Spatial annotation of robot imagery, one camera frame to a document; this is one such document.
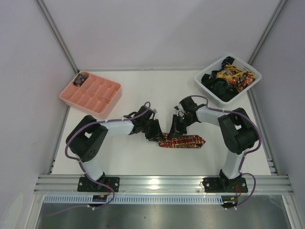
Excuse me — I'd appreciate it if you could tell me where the red floral tie in basket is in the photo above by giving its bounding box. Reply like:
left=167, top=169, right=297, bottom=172
left=226, top=70, right=255, bottom=93

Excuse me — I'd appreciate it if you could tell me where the yellow patterned tie in basket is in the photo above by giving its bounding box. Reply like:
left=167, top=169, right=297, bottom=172
left=216, top=64, right=248, bottom=80

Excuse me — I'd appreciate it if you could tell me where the white slotted cable duct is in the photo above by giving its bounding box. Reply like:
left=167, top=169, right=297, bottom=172
left=43, top=194, right=224, bottom=205

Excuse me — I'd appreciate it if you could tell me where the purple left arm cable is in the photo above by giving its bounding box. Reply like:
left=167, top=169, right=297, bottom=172
left=45, top=102, right=152, bottom=217

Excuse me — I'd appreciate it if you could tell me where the red multicolour patterned tie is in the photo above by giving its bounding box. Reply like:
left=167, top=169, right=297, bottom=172
left=158, top=133, right=206, bottom=149

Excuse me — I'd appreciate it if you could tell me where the aluminium front rail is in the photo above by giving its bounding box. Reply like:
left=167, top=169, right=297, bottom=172
left=34, top=175, right=294, bottom=195

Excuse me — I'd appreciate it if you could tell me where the pink compartment tray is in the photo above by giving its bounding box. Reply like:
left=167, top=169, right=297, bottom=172
left=60, top=71, right=122, bottom=119

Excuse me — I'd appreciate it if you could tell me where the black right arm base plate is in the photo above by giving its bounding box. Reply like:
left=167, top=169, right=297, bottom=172
left=202, top=176, right=248, bottom=193

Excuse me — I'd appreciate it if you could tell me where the white perforated plastic basket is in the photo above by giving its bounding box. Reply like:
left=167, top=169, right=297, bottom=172
left=194, top=55, right=262, bottom=107

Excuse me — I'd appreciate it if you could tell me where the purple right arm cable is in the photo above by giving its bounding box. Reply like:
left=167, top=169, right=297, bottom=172
left=178, top=95, right=263, bottom=209

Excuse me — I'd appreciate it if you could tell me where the rolled dark tie in tray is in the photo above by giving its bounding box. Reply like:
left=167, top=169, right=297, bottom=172
left=72, top=73, right=89, bottom=87

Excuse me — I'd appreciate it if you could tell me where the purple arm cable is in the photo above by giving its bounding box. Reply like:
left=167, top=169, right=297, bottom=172
left=45, top=102, right=152, bottom=217
left=178, top=95, right=263, bottom=209

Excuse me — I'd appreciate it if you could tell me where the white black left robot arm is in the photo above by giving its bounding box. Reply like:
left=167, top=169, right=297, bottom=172
left=65, top=105, right=165, bottom=186

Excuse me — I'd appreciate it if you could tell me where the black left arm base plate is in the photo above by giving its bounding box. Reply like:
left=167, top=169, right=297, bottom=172
left=77, top=176, right=120, bottom=193

